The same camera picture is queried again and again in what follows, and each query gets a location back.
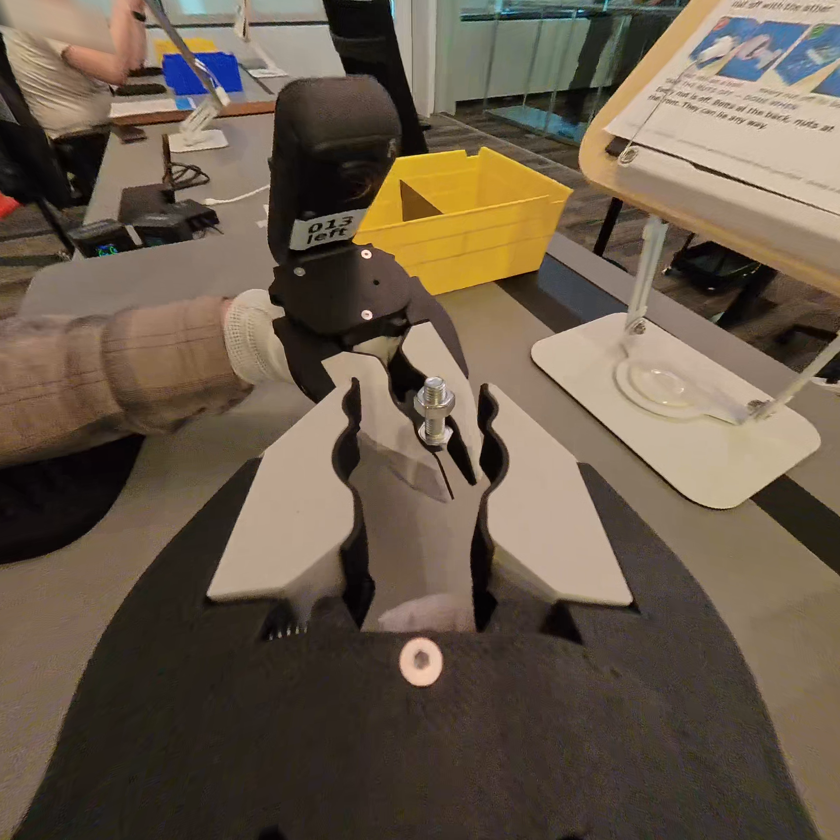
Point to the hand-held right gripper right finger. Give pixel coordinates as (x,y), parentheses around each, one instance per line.
(551,525)

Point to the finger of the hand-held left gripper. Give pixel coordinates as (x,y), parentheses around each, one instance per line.
(387,426)
(446,361)

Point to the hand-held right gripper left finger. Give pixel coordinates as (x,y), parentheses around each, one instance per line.
(282,525)

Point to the steel hex nut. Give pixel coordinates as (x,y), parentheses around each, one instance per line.
(434,401)

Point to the steel bolt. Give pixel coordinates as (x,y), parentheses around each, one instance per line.
(434,420)

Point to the yellow plastic storage bin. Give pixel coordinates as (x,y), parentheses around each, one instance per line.
(472,256)
(190,46)

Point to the person's left forearm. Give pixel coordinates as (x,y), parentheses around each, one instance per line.
(118,374)

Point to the person's left hand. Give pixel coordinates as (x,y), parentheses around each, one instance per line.
(253,341)

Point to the black usb hub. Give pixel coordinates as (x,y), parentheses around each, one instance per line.
(167,220)

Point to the black office chair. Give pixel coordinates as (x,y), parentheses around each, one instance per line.
(26,164)
(367,65)

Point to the grey power bank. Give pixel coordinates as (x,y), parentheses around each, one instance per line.
(98,239)

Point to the blue plastic bin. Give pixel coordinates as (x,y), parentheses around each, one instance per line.
(203,75)

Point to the black backing sheet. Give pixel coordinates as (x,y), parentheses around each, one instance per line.
(617,145)

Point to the wooden document stand board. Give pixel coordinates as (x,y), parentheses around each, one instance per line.
(722,223)

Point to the printed instruction sheet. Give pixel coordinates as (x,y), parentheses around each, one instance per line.
(754,98)

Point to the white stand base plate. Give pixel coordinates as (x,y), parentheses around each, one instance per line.
(709,459)

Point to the clear round stand mount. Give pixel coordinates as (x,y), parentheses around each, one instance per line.
(663,387)

